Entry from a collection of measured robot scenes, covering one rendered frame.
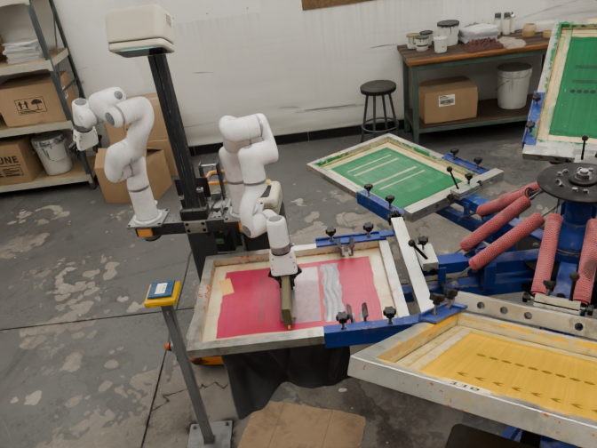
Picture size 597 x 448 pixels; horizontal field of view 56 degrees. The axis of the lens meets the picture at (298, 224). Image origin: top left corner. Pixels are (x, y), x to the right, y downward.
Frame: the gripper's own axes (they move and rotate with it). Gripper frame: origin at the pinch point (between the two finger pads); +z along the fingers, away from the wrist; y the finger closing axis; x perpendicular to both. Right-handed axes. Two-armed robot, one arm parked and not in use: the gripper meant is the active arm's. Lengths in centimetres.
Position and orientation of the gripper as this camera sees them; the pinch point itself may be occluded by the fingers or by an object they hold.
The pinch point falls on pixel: (287, 284)
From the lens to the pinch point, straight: 218.2
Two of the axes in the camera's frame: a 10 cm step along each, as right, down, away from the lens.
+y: -9.9, 1.3, 0.5
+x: 0.2, 4.5, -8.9
